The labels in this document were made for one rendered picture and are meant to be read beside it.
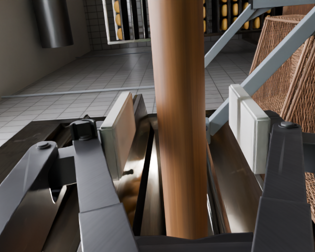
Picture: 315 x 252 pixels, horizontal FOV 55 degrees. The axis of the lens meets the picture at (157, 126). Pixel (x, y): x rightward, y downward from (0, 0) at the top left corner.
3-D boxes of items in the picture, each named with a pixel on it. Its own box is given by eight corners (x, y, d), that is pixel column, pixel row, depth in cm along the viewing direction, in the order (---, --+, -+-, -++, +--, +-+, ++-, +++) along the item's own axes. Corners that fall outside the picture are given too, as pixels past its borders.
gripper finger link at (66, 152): (98, 187, 14) (34, 190, 14) (116, 142, 19) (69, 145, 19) (92, 158, 13) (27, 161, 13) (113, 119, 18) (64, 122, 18)
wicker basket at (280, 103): (341, 151, 116) (267, 154, 118) (289, 105, 168) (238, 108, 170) (362, 16, 98) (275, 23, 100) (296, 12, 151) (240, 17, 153)
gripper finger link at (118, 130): (121, 181, 16) (106, 182, 16) (136, 130, 22) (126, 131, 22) (113, 127, 15) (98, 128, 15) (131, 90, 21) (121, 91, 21)
